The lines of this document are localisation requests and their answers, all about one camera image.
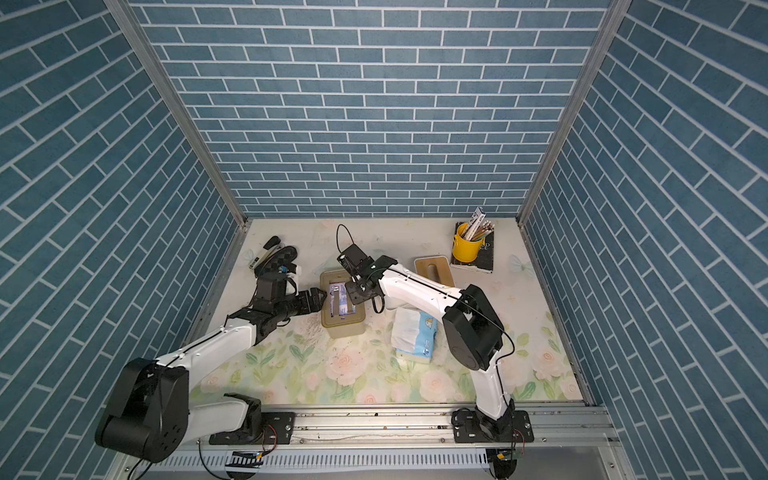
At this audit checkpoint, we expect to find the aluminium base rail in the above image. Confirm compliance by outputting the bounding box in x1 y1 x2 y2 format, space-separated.
107 403 635 479

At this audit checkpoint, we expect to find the beige black stapler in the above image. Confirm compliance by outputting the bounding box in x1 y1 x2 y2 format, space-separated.
249 235 281 270

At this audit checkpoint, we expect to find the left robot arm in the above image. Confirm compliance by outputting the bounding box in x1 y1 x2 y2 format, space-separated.
94 273 327 463

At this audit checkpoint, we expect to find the floral table mat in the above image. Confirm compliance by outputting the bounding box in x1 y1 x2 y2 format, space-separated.
191 218 582 405

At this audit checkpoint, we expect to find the blue white tissue pack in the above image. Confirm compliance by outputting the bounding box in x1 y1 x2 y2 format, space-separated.
391 308 438 364

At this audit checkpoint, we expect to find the white tissue box base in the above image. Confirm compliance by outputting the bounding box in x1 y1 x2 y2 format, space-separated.
384 296 411 310

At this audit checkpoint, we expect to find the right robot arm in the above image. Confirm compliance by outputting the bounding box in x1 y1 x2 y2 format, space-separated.
337 244 534 444

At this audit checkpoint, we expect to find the black glasses case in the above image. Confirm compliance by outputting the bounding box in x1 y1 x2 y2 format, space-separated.
254 246 298 277

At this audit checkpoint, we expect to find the purple tissue paper pack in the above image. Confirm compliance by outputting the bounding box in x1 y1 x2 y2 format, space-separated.
329 282 356 318

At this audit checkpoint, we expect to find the white box wooden lid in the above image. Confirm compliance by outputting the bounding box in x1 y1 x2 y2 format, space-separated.
414 255 455 287

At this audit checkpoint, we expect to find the black book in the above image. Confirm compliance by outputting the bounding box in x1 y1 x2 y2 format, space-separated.
450 232 494 273

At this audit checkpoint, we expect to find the yellow pen cup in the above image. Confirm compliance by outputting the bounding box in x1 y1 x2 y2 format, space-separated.
452 222 485 264

